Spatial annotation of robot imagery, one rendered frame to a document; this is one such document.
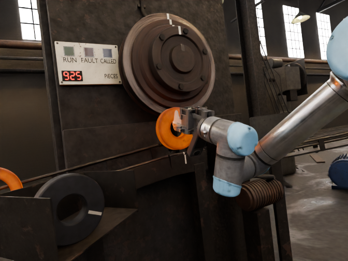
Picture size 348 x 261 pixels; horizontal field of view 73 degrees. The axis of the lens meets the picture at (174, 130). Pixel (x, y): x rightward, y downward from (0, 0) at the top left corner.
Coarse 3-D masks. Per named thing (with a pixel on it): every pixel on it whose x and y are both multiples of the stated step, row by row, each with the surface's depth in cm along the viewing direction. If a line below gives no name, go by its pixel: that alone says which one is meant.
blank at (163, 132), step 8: (168, 112) 84; (160, 120) 82; (168, 120) 84; (160, 128) 82; (168, 128) 83; (160, 136) 82; (168, 136) 83; (184, 136) 86; (192, 136) 88; (168, 144) 83; (176, 144) 84; (184, 144) 86
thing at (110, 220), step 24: (24, 192) 59; (120, 192) 70; (0, 216) 52; (24, 216) 48; (48, 216) 44; (72, 216) 69; (120, 216) 64; (0, 240) 52; (24, 240) 48; (48, 240) 45; (96, 240) 53
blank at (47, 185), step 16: (64, 176) 52; (80, 176) 54; (48, 192) 49; (64, 192) 51; (80, 192) 54; (96, 192) 56; (96, 208) 56; (64, 224) 51; (80, 224) 53; (96, 224) 56; (64, 240) 51; (80, 240) 53
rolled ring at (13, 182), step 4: (0, 168) 77; (4, 168) 79; (0, 172) 77; (4, 172) 77; (8, 172) 78; (12, 172) 80; (0, 176) 77; (4, 176) 77; (8, 176) 78; (12, 176) 78; (16, 176) 80; (4, 180) 77; (8, 180) 78; (12, 180) 78; (16, 180) 79; (8, 184) 78; (12, 184) 78; (16, 184) 79; (20, 184) 79; (12, 188) 78; (16, 188) 78
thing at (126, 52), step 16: (160, 16) 105; (176, 16) 109; (128, 32) 99; (128, 48) 98; (208, 48) 117; (128, 64) 97; (128, 80) 97; (144, 96) 100; (208, 96) 116; (160, 112) 103
